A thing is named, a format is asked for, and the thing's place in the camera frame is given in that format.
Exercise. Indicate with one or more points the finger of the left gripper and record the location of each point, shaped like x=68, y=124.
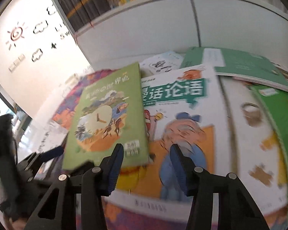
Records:
x=56, y=169
x=35, y=160

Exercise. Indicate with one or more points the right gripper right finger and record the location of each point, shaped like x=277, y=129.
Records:
x=236, y=207

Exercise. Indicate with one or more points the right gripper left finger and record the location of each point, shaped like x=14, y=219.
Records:
x=57, y=209

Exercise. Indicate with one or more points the white bucket classics book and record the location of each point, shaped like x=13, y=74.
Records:
x=261, y=165

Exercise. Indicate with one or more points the olive green history book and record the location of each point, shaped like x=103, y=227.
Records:
x=110, y=111

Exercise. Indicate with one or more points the green cricket fables book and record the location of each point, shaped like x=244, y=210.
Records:
x=275, y=103

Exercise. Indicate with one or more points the white Confucius cartoon book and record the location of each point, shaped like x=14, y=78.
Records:
x=184, y=107

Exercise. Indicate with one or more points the teal green cover book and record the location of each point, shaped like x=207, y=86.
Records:
x=238, y=64

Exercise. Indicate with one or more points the white picture book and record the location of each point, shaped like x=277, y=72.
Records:
x=285, y=76

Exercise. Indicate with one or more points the floral quilted mat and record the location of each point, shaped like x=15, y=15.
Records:
x=123, y=210

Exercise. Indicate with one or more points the white calligraphy book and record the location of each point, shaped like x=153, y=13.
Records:
x=160, y=63

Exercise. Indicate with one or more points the black book set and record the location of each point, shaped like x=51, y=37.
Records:
x=81, y=12

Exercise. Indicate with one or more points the white bookshelf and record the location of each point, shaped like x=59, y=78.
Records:
x=143, y=28

